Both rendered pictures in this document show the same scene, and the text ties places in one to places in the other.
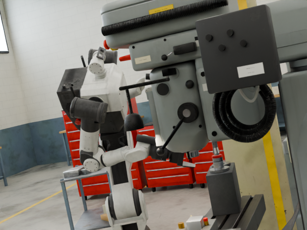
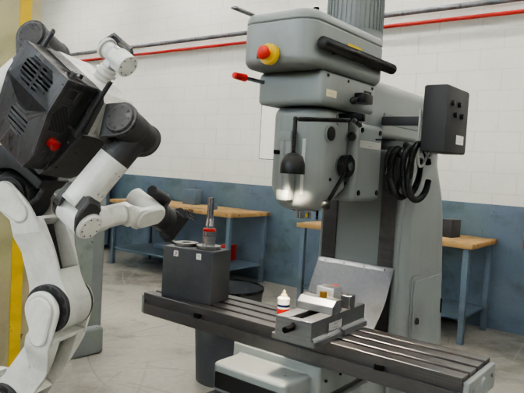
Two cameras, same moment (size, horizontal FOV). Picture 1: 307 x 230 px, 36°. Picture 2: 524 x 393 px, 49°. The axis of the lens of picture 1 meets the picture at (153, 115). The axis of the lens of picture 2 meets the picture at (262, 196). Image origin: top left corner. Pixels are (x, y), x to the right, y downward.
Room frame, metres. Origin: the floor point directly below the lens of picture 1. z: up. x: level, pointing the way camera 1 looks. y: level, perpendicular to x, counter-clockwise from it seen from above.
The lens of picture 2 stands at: (1.38, 1.70, 1.44)
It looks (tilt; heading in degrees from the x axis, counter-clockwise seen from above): 3 degrees down; 285
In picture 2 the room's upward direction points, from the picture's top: 3 degrees clockwise
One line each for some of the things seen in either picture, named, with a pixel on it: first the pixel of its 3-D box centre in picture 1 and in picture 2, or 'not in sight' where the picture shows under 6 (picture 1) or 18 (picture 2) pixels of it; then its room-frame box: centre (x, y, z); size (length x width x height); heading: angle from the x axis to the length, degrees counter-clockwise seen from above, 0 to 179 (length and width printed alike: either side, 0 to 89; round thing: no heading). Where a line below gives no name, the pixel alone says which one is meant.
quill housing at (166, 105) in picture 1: (184, 106); (308, 159); (1.73, -0.12, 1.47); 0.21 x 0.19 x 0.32; 158
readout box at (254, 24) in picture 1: (238, 50); (447, 121); (1.31, -0.27, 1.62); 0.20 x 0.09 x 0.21; 68
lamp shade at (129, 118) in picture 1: (133, 121); (292, 163); (1.74, 0.08, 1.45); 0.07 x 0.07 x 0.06
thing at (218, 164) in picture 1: (218, 162); (209, 238); (2.10, -0.25, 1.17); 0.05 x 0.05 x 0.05
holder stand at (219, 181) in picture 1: (224, 186); (196, 270); (2.15, -0.26, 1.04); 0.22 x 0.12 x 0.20; 167
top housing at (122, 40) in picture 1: (169, 15); (316, 52); (1.73, -0.13, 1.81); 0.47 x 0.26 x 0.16; 68
